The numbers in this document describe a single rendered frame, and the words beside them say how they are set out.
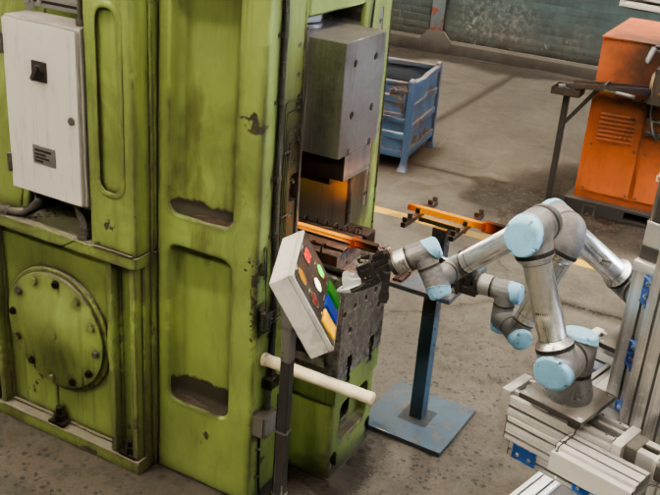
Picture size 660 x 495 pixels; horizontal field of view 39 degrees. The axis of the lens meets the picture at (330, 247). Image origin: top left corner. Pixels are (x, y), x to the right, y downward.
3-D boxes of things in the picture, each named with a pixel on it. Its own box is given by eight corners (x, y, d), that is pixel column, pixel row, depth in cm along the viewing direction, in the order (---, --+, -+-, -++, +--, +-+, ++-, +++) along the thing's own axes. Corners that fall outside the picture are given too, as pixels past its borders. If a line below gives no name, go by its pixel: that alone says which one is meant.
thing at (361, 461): (412, 446, 398) (413, 444, 398) (350, 523, 351) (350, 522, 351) (333, 415, 415) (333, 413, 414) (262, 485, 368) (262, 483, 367)
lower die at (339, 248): (360, 254, 355) (362, 234, 352) (335, 273, 339) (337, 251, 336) (268, 227, 373) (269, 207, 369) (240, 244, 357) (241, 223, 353)
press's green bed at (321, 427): (369, 437, 402) (379, 344, 383) (327, 483, 372) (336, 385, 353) (262, 396, 426) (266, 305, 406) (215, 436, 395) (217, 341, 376)
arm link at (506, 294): (516, 311, 318) (520, 289, 314) (485, 302, 322) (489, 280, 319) (522, 302, 324) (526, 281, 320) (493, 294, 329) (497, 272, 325)
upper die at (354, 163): (368, 167, 341) (370, 142, 337) (343, 182, 324) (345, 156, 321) (272, 142, 358) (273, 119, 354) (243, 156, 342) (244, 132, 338)
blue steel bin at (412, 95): (436, 146, 783) (446, 61, 753) (406, 173, 715) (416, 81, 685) (306, 121, 822) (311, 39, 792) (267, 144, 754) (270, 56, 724)
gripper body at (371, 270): (355, 259, 302) (388, 246, 299) (365, 281, 305) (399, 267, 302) (353, 269, 295) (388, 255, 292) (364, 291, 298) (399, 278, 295)
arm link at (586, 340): (599, 366, 291) (607, 329, 285) (582, 384, 281) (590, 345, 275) (563, 353, 297) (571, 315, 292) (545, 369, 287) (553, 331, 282)
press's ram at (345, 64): (387, 134, 348) (398, 27, 331) (338, 160, 317) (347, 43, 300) (292, 112, 365) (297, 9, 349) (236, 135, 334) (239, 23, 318)
